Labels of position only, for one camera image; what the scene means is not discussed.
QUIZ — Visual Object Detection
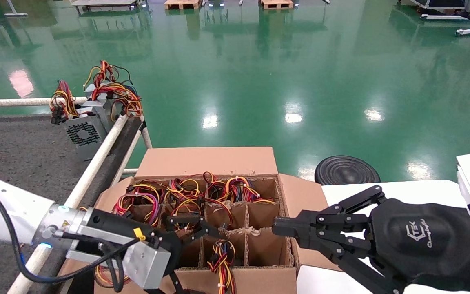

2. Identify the grey power supply with fan grille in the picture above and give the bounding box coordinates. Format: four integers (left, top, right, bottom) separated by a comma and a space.
49, 80, 111, 160

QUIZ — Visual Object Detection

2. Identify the thin white frame pipe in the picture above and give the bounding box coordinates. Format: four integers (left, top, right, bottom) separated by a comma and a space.
111, 130, 144, 187

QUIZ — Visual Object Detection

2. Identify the brown cardboard divider box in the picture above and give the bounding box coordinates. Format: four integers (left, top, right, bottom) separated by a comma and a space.
55, 147, 341, 294

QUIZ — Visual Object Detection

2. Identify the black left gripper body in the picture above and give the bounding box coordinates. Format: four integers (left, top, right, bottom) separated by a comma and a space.
86, 209, 184, 282

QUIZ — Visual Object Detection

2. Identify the wooden pallet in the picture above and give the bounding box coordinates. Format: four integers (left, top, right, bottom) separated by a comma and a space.
259, 0, 294, 10
164, 0, 202, 10

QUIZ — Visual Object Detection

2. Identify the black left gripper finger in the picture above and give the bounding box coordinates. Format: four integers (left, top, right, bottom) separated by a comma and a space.
166, 214, 222, 242
143, 271, 205, 294

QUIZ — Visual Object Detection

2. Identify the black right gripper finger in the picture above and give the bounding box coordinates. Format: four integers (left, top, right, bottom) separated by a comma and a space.
275, 234, 408, 294
272, 185, 386, 236

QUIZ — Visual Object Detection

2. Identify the black round ribbed disc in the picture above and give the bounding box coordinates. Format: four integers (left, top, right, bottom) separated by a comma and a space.
315, 156, 381, 185

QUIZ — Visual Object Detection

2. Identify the grey power supply with cables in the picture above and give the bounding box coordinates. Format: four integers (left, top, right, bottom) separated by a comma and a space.
82, 60, 144, 131
207, 240, 237, 294

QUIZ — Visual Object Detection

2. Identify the coloured power supply cable bundle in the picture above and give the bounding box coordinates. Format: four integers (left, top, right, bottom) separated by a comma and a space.
126, 180, 167, 205
94, 265, 132, 287
202, 171, 277, 205
166, 176, 203, 205
113, 192, 162, 227
169, 198, 234, 229

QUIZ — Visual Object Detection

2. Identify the grey platform table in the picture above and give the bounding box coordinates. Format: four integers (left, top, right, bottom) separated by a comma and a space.
71, 0, 142, 13

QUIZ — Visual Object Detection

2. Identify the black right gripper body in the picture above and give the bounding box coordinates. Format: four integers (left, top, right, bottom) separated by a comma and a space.
367, 199, 470, 294

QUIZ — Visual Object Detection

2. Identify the dark equipment cart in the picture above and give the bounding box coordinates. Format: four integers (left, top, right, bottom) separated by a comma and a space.
398, 0, 470, 13

